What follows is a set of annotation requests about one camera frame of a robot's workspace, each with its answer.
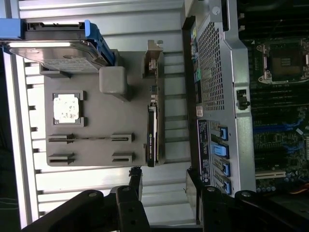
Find green motherboard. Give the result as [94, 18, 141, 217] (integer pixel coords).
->
[238, 0, 309, 201]

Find CPU socket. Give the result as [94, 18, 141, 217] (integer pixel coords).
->
[254, 42, 309, 85]

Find silver hard disk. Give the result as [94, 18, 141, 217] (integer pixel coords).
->
[0, 21, 104, 73]

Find green RAM stick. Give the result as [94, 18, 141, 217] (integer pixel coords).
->
[48, 136, 128, 143]

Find blue expansion slot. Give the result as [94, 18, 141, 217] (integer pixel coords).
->
[253, 124, 304, 133]

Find open black PC case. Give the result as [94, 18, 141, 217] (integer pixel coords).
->
[181, 0, 309, 232]

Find grey parts rack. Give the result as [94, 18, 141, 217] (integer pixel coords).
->
[38, 49, 167, 167]

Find silver CPU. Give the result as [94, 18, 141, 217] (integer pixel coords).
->
[53, 95, 80, 123]

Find white expansion slot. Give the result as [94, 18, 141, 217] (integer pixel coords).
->
[255, 170, 285, 180]

